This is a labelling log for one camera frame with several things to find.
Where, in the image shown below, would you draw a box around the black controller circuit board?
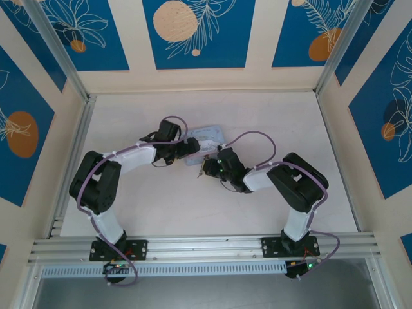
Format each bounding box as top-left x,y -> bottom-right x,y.
102,261 -> 130,275
285,259 -> 320,278

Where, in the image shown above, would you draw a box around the aluminium side frame rail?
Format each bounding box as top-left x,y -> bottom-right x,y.
47,95 -> 98,239
315,92 -> 365,233

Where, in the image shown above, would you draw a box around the grey slotted cable duct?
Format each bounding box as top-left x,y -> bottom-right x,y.
41,260 -> 288,278

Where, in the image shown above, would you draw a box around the clear blue plastic bag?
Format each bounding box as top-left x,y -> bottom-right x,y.
185,124 -> 231,167

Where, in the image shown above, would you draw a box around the aluminium upright frame post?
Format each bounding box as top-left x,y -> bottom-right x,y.
314,0 -> 378,97
23,0 -> 90,101

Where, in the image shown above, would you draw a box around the aluminium front frame rail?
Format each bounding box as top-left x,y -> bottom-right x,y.
27,232 -> 383,265

